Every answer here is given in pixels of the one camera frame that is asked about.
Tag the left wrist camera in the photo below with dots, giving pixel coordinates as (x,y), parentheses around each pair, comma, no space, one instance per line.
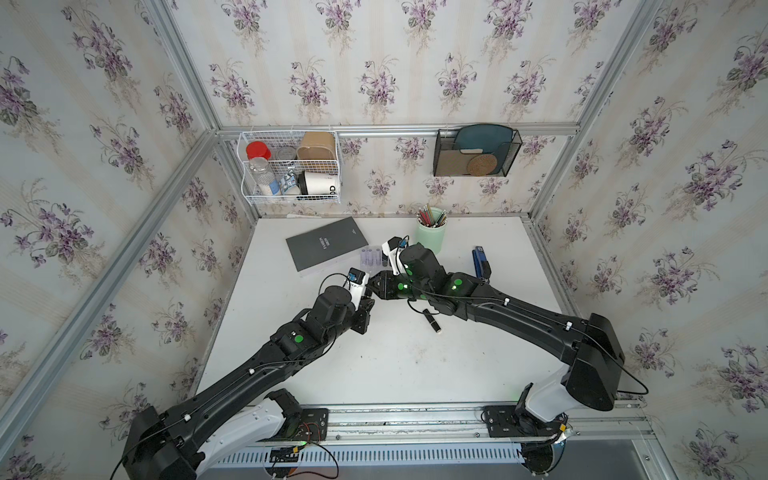
(357,284)

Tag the white wire basket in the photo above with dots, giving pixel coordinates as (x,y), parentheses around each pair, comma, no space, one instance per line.
(286,167)

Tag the clear acrylic lipstick organizer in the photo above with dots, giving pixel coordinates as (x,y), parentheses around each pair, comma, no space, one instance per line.
(372,271)

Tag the green pen cup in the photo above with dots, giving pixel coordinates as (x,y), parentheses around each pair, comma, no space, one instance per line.
(431,227)

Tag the clear plastic bottle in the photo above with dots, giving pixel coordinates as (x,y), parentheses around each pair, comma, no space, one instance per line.
(265,179)

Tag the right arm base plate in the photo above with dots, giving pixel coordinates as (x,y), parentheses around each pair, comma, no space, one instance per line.
(513,421)

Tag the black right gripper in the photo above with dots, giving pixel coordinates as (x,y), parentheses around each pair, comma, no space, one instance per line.
(383,284)

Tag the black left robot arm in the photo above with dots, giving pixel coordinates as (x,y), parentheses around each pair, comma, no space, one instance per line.
(247,404)

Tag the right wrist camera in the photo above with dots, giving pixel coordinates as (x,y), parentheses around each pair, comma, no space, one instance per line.
(392,250)

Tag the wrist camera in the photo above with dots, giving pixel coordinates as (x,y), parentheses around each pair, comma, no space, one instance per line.
(392,250)
(357,284)

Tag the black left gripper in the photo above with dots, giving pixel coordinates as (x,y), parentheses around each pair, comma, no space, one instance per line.
(364,316)

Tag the round cork coaster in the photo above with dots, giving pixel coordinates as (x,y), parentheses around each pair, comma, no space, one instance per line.
(482,165)

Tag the black mesh wall holder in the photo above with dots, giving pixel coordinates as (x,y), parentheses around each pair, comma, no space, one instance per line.
(451,162)

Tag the teal folder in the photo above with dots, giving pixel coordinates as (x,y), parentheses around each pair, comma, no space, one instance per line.
(490,139)

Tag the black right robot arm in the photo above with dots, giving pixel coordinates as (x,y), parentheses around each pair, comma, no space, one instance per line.
(590,354)

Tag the white black cylinder device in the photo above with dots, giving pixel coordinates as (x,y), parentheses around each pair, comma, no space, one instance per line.
(318,184)

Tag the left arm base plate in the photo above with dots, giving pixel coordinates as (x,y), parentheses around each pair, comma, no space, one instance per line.
(308,425)

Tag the dark grey book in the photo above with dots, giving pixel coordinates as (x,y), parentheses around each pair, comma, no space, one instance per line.
(325,243)

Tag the red lid jar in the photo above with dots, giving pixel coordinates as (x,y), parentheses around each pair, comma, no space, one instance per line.
(258,149)

